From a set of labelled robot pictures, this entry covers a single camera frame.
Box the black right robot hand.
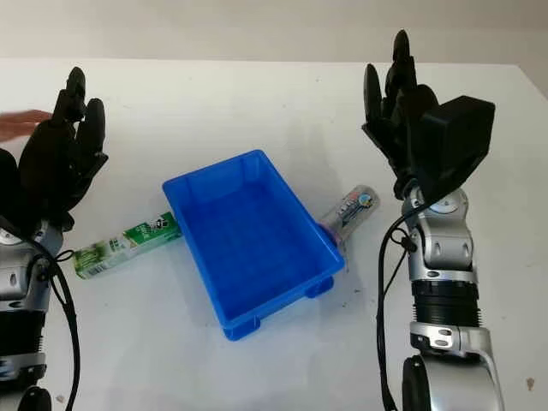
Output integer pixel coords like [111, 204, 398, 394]
[361, 29, 440, 201]

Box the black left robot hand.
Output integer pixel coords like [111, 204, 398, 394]
[19, 66, 110, 231]

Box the person's bare hand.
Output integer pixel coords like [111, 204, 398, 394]
[0, 110, 51, 141]

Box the silver printed bag roll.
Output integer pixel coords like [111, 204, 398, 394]
[319, 183, 381, 246]

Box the blue plastic tray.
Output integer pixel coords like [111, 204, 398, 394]
[161, 148, 346, 343]

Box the green toothpaste box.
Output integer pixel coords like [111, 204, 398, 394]
[73, 211, 181, 280]

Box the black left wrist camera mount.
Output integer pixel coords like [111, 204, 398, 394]
[0, 147, 22, 232]

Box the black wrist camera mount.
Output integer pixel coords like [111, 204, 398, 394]
[417, 96, 497, 203]
[0, 147, 22, 232]

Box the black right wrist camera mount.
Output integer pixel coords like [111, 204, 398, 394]
[417, 96, 497, 203]

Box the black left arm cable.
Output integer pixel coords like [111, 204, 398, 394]
[23, 241, 82, 411]

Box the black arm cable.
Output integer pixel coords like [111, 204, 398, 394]
[375, 200, 426, 411]
[23, 241, 82, 411]

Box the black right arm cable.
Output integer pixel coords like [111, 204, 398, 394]
[375, 200, 426, 411]

